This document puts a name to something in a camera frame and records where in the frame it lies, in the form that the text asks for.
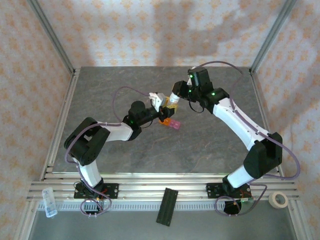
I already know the white pill bottle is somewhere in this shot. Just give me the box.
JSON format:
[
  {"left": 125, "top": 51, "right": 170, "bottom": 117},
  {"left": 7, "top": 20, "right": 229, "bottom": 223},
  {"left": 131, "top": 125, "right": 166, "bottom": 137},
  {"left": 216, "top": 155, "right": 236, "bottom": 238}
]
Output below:
[{"left": 169, "top": 91, "right": 182, "bottom": 105}]

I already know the orange and pink pill organizer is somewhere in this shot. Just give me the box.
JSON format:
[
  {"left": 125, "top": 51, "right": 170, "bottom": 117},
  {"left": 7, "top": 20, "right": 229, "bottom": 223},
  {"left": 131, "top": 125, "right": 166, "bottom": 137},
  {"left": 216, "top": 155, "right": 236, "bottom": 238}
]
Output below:
[{"left": 158, "top": 118, "right": 182, "bottom": 132}]

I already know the black ribbed plastic strip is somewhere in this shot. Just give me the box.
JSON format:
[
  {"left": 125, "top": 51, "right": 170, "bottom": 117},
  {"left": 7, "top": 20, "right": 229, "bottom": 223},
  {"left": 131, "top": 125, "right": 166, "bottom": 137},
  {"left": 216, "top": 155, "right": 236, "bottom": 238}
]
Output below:
[{"left": 155, "top": 187, "right": 179, "bottom": 227}]

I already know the grey metal panel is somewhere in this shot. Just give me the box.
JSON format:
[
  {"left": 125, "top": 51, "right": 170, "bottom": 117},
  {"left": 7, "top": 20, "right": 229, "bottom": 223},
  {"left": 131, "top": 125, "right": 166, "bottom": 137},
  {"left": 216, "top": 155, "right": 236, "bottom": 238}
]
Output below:
[{"left": 26, "top": 209, "right": 300, "bottom": 240}]

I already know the clear plastic package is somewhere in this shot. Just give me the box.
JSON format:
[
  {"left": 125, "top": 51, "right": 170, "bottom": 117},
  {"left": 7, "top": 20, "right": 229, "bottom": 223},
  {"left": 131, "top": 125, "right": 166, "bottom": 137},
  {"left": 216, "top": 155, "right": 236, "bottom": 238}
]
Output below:
[{"left": 41, "top": 186, "right": 58, "bottom": 219}]

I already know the masking tape roll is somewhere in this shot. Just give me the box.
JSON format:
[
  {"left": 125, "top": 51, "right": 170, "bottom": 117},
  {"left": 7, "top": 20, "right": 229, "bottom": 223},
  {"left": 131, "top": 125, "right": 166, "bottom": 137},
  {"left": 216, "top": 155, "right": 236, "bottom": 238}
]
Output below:
[{"left": 268, "top": 191, "right": 289, "bottom": 209}]

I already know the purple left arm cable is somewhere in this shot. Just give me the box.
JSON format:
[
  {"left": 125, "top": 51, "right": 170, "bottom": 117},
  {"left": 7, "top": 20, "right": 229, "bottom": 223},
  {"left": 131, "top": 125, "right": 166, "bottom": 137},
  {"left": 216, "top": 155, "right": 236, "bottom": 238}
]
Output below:
[{"left": 64, "top": 86, "right": 154, "bottom": 218}]

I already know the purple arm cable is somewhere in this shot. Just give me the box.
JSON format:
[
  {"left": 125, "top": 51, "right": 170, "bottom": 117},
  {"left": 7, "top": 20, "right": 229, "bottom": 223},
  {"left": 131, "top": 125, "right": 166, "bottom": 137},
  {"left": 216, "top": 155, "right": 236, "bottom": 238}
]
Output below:
[
  {"left": 64, "top": 86, "right": 154, "bottom": 218},
  {"left": 198, "top": 61, "right": 301, "bottom": 218}
]

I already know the short aluminium cross rail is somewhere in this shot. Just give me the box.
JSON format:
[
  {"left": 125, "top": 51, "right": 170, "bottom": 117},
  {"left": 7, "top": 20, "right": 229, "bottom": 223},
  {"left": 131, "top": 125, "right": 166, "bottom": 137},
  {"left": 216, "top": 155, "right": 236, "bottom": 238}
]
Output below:
[{"left": 41, "top": 172, "right": 285, "bottom": 182}]

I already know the aluminium table side rail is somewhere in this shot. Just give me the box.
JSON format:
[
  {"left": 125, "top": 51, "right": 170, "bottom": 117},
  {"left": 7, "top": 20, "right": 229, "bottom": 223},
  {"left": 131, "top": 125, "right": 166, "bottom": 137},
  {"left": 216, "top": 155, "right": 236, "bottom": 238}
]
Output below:
[
  {"left": 39, "top": 68, "right": 81, "bottom": 181},
  {"left": 249, "top": 69, "right": 286, "bottom": 181}
]

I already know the long aluminium cross rail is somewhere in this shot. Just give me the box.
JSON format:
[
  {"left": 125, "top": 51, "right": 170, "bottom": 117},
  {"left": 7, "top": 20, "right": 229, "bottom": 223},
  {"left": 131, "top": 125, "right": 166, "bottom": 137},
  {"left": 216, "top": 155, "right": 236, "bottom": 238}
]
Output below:
[{"left": 26, "top": 181, "right": 301, "bottom": 202}]

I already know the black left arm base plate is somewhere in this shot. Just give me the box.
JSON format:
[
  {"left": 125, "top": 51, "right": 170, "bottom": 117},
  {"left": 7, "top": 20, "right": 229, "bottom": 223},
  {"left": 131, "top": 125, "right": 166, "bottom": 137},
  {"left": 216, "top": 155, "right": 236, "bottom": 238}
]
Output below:
[{"left": 74, "top": 182, "right": 120, "bottom": 200}]

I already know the aluminium frame post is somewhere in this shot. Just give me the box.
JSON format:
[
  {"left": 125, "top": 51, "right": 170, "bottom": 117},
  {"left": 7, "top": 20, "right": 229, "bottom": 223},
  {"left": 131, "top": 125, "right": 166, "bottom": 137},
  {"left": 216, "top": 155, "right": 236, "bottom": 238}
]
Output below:
[
  {"left": 249, "top": 0, "right": 297, "bottom": 75},
  {"left": 26, "top": 0, "right": 76, "bottom": 76}
]

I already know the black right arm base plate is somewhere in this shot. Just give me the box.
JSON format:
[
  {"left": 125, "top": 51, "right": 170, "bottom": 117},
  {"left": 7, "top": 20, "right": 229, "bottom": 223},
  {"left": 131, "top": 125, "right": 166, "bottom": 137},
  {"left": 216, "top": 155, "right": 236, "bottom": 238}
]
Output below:
[{"left": 206, "top": 182, "right": 252, "bottom": 200}]

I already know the grey slotted cable duct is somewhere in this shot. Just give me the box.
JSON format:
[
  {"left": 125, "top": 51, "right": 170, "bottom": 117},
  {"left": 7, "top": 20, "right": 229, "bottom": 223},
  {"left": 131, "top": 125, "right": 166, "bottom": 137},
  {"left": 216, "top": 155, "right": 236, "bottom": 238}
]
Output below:
[{"left": 36, "top": 201, "right": 294, "bottom": 211}]

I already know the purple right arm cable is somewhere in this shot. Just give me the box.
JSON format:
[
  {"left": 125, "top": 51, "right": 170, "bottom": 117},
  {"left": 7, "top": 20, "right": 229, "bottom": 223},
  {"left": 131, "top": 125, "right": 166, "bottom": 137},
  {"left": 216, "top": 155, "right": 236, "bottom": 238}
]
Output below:
[{"left": 198, "top": 61, "right": 301, "bottom": 218}]

